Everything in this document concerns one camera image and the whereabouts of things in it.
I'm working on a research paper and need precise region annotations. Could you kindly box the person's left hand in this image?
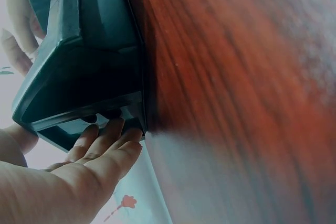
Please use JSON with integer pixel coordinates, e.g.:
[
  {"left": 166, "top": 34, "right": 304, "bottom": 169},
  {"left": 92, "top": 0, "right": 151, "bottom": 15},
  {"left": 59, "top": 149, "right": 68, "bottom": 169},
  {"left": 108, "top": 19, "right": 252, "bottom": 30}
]
[{"left": 0, "top": 118, "right": 144, "bottom": 224}]

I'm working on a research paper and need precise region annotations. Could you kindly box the person's right hand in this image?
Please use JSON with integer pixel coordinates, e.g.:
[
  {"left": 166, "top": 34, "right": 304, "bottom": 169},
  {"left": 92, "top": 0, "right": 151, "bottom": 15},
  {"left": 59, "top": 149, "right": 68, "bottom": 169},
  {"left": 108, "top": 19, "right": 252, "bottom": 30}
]
[{"left": 0, "top": 0, "right": 47, "bottom": 78}]

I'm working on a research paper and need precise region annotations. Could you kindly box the dark green plastic box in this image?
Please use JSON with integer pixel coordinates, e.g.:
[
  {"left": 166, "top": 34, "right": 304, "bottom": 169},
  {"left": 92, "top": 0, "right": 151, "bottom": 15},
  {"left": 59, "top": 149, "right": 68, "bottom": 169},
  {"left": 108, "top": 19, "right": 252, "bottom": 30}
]
[{"left": 12, "top": 0, "right": 148, "bottom": 154}]

